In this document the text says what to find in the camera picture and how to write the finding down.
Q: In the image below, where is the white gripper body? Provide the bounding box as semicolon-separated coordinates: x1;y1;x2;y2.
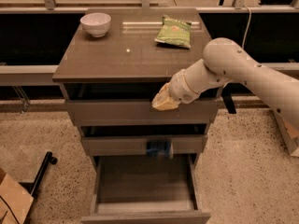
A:
168;69;199;104

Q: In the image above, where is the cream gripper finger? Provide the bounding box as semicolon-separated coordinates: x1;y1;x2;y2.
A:
152;91;179;111
156;83;169;100

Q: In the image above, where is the blue pepsi can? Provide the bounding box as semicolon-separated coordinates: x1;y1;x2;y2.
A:
146;140;173;159

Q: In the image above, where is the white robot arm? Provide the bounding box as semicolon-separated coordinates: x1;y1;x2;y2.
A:
152;38;299;129

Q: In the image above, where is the grey middle drawer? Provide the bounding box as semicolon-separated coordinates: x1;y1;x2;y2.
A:
81;124;207;156

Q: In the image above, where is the grey drawer cabinet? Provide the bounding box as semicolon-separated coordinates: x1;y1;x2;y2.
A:
52;7;232;224

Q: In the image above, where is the grey top drawer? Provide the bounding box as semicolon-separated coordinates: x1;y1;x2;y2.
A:
65;99;219;126

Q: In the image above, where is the grey open bottom drawer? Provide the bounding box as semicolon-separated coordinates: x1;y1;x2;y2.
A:
81;154;210;224

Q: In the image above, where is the green chip bag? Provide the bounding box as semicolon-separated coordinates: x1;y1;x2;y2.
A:
155;15;192;49

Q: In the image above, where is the white ceramic bowl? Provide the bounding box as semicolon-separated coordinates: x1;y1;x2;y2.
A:
80;13;111;37

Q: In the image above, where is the cardboard box right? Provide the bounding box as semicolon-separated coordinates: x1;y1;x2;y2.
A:
274;114;299;157

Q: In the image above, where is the cardboard box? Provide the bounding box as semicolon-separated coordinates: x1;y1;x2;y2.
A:
274;114;299;157
0;168;34;224

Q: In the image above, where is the black chair leg with caster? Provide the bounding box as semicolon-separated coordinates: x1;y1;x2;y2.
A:
19;151;59;198

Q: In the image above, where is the cardboard box bottom left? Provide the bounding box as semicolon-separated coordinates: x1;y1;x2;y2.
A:
0;168;34;224

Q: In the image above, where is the white hanging cable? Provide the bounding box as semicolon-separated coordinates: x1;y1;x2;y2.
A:
241;5;252;49

